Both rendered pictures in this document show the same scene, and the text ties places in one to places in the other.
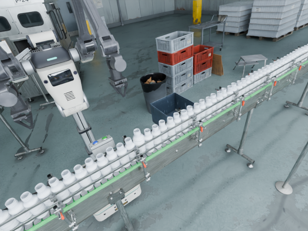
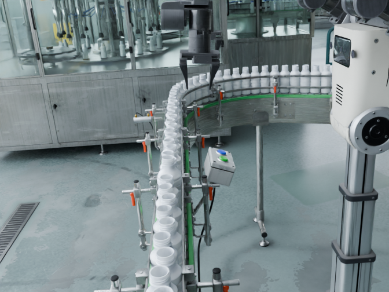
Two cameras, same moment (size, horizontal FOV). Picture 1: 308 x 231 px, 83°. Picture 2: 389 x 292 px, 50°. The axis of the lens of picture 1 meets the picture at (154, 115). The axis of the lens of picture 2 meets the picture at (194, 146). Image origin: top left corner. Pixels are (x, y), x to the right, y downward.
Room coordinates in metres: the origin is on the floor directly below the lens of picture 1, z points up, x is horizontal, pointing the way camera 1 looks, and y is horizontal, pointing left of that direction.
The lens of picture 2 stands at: (1.36, -0.82, 1.64)
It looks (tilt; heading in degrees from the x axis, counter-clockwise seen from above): 21 degrees down; 119
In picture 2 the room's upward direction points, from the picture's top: 4 degrees counter-clockwise
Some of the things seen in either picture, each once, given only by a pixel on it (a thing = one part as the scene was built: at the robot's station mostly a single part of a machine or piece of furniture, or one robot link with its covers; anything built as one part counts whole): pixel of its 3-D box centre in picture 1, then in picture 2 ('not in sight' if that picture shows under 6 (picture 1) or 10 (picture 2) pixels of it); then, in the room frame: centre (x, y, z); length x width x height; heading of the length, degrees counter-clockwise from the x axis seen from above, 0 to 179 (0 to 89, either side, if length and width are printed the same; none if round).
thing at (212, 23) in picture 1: (207, 36); not in sight; (5.48, -1.92, 0.49); 1.05 x 0.55 x 0.99; 120
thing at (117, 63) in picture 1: (114, 56); (184, 5); (0.83, 0.14, 1.60); 0.12 x 0.09 x 0.12; 29
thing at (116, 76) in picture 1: (116, 74); (199, 44); (0.85, 0.16, 1.50); 0.10 x 0.07 x 0.07; 29
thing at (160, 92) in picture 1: (155, 94); not in sight; (2.71, -0.07, 0.32); 0.45 x 0.45 x 0.64
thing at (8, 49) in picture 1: (3, 49); not in sight; (3.74, 2.73, 1.22); 0.23 x 0.04 x 0.32; 102
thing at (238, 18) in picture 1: (238, 18); not in sight; (7.62, -3.87, 0.50); 1.23 x 1.05 x 1.00; 118
